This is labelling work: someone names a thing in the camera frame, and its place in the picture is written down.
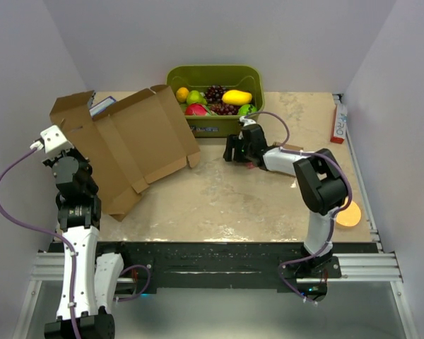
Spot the large cardboard box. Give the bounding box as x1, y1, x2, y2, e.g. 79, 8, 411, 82
49, 85, 201, 222

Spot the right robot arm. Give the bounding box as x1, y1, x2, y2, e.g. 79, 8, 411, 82
223, 120, 351, 279

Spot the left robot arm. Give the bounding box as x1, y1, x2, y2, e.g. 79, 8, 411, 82
44, 148, 132, 338

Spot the small brown cardboard box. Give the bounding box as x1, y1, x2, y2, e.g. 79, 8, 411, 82
273, 142, 303, 152

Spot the purple rectangular box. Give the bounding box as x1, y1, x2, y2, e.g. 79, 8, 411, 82
89, 96, 116, 117

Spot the red white toothpaste box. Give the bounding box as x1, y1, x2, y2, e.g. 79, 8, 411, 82
330, 103, 348, 144

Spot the dark grape bunch lower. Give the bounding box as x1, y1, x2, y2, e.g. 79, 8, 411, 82
209, 103, 240, 116

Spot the dark grape bunch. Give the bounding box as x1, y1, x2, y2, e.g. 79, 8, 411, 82
204, 85, 228, 104
209, 103, 240, 116

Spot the yellow mango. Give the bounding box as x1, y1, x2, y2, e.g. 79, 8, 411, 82
222, 90, 252, 106

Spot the dark grape bunch upper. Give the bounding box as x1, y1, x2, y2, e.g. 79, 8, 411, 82
204, 85, 228, 104

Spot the green pear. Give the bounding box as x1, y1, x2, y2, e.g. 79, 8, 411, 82
186, 90, 207, 105

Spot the green plastic bin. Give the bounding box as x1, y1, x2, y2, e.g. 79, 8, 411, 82
166, 64, 264, 138

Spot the orange fruit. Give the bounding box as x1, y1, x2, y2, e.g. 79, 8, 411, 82
175, 87, 189, 103

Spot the orange round sponge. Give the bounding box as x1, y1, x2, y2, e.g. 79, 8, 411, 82
336, 201, 362, 228

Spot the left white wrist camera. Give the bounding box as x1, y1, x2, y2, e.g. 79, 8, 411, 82
30, 125, 73, 158

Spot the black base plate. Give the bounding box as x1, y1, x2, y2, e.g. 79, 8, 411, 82
96, 242, 377, 296

